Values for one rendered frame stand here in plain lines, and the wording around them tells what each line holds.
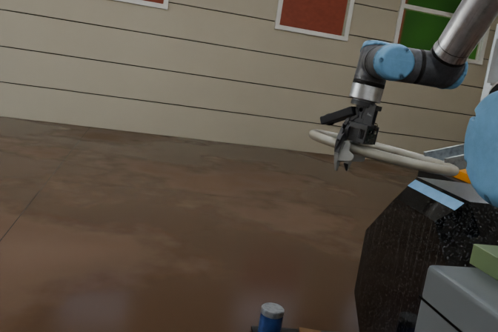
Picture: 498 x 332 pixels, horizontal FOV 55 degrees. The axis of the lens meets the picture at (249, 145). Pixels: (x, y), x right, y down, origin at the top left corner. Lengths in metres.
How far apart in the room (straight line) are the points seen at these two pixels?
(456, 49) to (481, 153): 0.62
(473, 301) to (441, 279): 0.07
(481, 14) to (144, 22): 6.55
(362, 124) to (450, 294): 0.68
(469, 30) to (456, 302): 0.66
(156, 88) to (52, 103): 1.51
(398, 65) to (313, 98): 6.72
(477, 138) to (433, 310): 0.30
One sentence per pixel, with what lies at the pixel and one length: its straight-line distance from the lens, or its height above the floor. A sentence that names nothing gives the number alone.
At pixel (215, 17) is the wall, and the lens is 7.57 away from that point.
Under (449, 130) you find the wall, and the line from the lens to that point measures 9.21.
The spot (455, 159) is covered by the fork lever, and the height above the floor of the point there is 0.94.
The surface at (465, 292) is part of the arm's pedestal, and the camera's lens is 0.80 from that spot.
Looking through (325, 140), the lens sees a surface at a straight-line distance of 1.48.
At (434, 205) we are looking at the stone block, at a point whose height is 0.78.
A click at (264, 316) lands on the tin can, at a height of 0.12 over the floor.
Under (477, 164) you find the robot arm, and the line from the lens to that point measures 0.69.
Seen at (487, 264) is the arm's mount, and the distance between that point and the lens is 0.89.
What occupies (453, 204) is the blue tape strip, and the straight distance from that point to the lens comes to 1.67.
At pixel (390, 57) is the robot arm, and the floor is 1.20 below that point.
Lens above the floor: 1.11
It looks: 8 degrees down
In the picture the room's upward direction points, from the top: 9 degrees clockwise
